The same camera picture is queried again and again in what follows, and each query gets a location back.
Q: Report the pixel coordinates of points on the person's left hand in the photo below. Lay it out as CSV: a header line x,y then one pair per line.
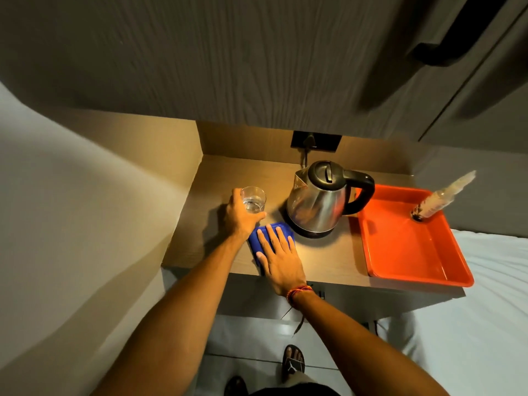
x,y
236,220

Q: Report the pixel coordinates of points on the person's right hand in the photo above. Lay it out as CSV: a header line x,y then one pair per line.
x,y
282,266

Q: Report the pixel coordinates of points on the person's right little finger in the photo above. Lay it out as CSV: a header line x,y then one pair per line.
x,y
292,245

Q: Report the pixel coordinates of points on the person's left thumb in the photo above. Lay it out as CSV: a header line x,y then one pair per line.
x,y
258,218

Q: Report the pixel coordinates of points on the person's right middle finger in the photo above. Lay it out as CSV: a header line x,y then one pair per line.
x,y
273,237

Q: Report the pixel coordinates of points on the person's right thumb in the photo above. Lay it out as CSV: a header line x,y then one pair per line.
x,y
261,259

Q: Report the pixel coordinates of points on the blue cleaning cloth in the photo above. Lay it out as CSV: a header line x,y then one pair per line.
x,y
253,243

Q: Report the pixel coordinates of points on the clear drinking glass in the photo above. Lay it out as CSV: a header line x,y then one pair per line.
x,y
254,200

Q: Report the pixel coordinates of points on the person's right forearm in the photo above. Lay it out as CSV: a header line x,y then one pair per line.
x,y
363,350

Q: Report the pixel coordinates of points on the person's left forearm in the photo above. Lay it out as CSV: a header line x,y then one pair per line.
x,y
181,317

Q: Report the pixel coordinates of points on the black kettle base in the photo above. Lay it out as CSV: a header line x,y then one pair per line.
x,y
307,233

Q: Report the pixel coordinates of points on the stainless steel electric kettle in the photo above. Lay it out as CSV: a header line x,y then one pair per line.
x,y
317,197

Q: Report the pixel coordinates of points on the black sandal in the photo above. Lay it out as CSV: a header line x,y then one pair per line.
x,y
293,362
236,386

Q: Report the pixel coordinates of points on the orange plastic tray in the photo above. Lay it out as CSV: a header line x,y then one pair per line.
x,y
404,243

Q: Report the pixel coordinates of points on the dark shorts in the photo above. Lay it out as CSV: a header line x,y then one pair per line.
x,y
297,389

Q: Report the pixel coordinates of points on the dark wooden wardrobe door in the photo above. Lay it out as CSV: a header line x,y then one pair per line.
x,y
491,107
227,57

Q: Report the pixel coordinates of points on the white bed sheet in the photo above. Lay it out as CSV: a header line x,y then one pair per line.
x,y
474,325

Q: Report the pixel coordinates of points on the wooden wall desk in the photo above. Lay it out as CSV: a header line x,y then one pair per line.
x,y
231,181

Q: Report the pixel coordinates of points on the black wall socket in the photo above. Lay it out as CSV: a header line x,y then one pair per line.
x,y
326,140

